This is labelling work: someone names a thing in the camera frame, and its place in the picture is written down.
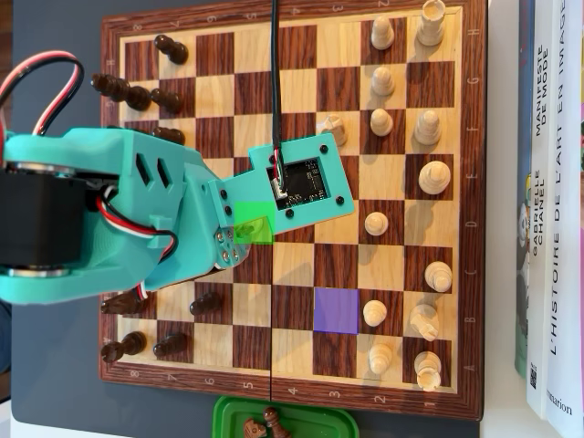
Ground plastic gripper body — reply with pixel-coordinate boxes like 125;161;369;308
146;159;220;291

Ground plastic gripper finger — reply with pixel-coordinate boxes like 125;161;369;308
214;226;250;270

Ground dark wooden pawn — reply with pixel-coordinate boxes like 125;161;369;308
150;87;183;114
152;126;187;146
153;34;190;65
153;331;189;359
263;407;287;437
189;291;224;316

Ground wooden chess board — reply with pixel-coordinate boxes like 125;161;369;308
98;0;485;422

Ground dark wooden rook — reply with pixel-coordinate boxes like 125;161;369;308
101;330;149;364

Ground light wooden pawn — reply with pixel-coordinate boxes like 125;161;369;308
369;16;395;51
370;66;396;98
367;341;393;374
362;298;388;328
363;211;390;237
369;109;394;139

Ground light wooden knight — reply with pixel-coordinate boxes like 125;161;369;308
408;303;440;342
317;113;349;147

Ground green plastic tray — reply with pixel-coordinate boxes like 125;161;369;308
212;394;360;438

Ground light wooden bishop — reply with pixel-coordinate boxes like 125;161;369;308
412;110;443;147
422;260;453;293

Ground light wooden king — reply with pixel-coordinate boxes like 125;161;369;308
417;161;452;196

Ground dark blue round object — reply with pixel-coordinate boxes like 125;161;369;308
0;300;13;375

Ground light wooden rook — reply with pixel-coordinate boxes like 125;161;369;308
412;349;443;391
414;0;446;48

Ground illustrated colourful book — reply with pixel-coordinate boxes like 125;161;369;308
514;0;536;379

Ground white Gabrielle Chanel book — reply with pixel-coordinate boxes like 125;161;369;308
524;0;565;419

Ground white art history book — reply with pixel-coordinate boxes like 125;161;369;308
542;0;584;438

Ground red white black servo wire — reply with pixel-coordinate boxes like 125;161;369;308
98;184;179;256
0;50;86;138

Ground camera mount with circuit board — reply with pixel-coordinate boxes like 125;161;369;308
208;132;357;235

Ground black camera cable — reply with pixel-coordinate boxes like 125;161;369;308
268;0;288;193

